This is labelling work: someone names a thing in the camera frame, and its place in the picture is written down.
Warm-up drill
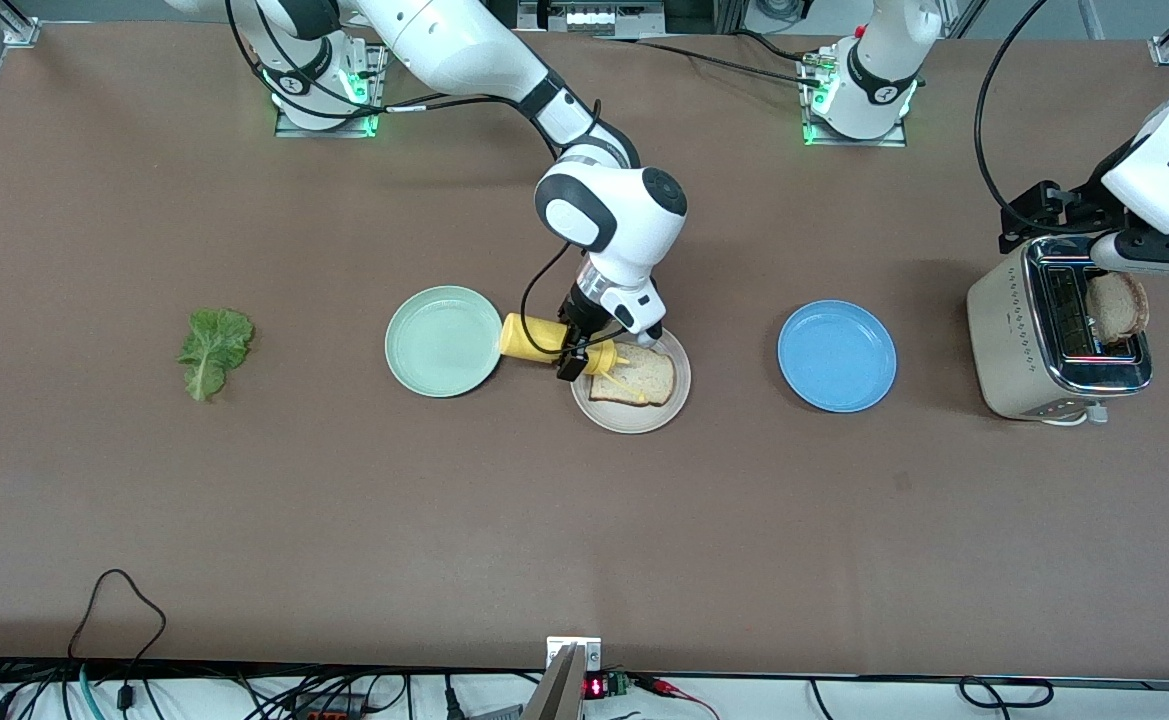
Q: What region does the yellow squeeze bottle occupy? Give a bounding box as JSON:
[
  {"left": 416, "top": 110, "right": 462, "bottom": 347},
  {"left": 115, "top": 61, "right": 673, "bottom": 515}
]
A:
[{"left": 499, "top": 313, "right": 632, "bottom": 378}]

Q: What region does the brown bread slice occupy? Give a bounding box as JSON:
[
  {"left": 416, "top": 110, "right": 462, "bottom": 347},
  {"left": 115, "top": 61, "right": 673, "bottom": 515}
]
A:
[
  {"left": 1087, "top": 270, "right": 1150, "bottom": 348},
  {"left": 589, "top": 343, "right": 678, "bottom": 408}
]

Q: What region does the green lettuce leaf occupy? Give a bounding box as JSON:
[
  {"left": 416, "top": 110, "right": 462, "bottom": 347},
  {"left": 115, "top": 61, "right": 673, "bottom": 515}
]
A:
[{"left": 177, "top": 308, "right": 256, "bottom": 404}]

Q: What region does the beige plate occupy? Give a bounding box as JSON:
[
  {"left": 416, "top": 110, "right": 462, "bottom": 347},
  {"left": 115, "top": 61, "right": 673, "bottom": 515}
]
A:
[{"left": 570, "top": 325, "right": 692, "bottom": 435}]

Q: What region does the light green plate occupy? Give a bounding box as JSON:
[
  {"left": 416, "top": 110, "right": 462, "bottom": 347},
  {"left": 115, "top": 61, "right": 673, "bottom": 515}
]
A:
[{"left": 385, "top": 286, "right": 505, "bottom": 399}]

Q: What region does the blue plate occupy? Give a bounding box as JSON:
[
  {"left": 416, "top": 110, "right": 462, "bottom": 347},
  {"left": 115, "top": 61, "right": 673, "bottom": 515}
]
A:
[{"left": 777, "top": 300, "right": 898, "bottom": 414}]

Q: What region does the beige chrome toaster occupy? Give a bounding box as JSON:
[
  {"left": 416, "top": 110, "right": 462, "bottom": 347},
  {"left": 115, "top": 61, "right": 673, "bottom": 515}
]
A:
[{"left": 966, "top": 235, "right": 1154, "bottom": 428}]

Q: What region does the black device with lights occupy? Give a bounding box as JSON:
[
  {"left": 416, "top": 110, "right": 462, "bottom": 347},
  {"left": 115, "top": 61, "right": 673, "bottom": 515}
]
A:
[{"left": 519, "top": 0, "right": 665, "bottom": 36}]

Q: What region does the red clip lead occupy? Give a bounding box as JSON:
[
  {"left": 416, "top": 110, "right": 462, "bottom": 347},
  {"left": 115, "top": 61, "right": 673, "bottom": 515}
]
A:
[{"left": 634, "top": 675, "right": 720, "bottom": 720}]

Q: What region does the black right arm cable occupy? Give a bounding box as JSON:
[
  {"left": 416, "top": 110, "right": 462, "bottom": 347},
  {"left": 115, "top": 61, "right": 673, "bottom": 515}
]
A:
[{"left": 224, "top": 0, "right": 605, "bottom": 363}]

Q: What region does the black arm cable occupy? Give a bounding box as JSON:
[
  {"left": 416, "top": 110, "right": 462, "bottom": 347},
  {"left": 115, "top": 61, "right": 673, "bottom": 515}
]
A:
[
  {"left": 224, "top": 0, "right": 605, "bottom": 363},
  {"left": 974, "top": 0, "right": 1023, "bottom": 231}
]

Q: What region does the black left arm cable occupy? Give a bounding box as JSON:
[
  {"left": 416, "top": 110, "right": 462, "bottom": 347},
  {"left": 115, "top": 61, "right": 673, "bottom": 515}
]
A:
[{"left": 974, "top": 0, "right": 1023, "bottom": 231}]

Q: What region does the black base power cable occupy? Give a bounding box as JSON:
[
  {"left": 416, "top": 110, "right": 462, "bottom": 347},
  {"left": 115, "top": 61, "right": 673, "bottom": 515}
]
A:
[{"left": 592, "top": 33, "right": 825, "bottom": 89}]

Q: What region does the coiled black cable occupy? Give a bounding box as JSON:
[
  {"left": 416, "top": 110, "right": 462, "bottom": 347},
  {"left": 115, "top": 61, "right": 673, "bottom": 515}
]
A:
[{"left": 959, "top": 677, "right": 1055, "bottom": 709}]

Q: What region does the thin black looped cable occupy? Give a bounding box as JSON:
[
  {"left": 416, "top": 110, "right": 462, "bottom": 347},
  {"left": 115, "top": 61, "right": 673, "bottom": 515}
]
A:
[{"left": 67, "top": 568, "right": 167, "bottom": 713}]

